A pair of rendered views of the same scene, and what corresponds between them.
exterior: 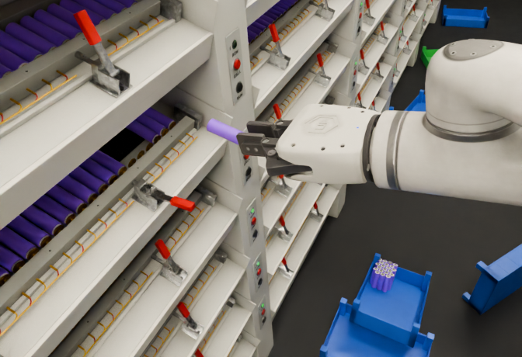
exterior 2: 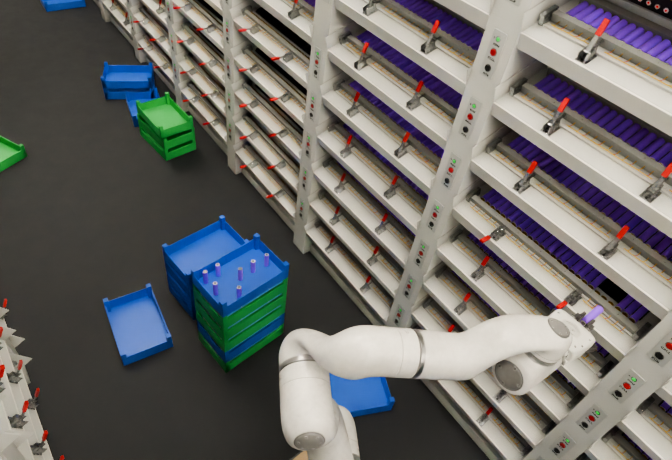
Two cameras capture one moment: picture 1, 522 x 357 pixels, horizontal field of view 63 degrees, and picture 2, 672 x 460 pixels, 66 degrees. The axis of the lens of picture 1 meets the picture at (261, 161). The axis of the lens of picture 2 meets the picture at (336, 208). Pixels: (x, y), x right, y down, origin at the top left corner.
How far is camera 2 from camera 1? 1.08 m
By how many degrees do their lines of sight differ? 73
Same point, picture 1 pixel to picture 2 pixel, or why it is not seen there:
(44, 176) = (554, 229)
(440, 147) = not seen: hidden behind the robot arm
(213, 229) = (576, 369)
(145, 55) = (635, 270)
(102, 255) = (539, 273)
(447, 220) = not seen: outside the picture
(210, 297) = (540, 387)
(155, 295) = not seen: hidden behind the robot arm
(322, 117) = (576, 332)
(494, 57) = (544, 320)
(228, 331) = (523, 421)
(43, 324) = (509, 251)
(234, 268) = (561, 412)
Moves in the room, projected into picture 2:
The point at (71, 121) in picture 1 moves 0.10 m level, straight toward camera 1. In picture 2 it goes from (580, 235) to (542, 234)
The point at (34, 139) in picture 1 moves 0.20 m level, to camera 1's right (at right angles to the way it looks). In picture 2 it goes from (569, 223) to (562, 279)
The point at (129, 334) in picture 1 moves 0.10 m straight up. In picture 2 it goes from (512, 308) to (524, 288)
